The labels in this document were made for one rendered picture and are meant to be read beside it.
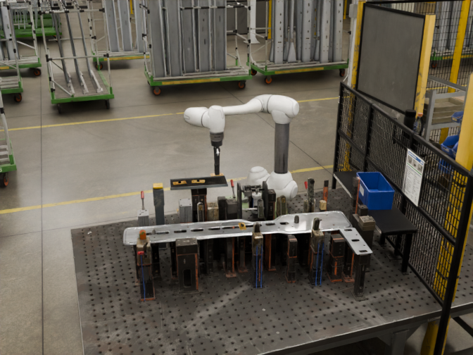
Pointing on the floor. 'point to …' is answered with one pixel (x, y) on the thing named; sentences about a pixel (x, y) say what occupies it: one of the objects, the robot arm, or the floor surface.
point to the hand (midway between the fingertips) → (217, 168)
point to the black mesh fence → (405, 197)
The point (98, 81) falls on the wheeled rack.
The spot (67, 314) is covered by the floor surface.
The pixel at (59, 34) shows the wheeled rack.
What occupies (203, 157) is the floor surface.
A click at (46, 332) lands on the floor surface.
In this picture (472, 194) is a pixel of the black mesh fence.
